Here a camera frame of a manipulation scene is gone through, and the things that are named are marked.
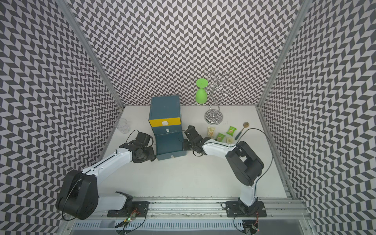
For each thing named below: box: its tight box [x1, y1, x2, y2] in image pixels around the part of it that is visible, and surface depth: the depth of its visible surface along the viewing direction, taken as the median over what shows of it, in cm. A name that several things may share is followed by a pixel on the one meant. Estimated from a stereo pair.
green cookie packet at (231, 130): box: [226, 125, 237, 137], surface depth 104 cm
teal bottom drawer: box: [151, 125, 183, 136], surface depth 93 cm
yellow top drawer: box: [148, 117, 182, 127], surface depth 88 cm
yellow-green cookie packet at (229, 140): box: [225, 136, 235, 144], surface depth 101 cm
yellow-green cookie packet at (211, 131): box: [207, 126, 216, 139], surface depth 104 cm
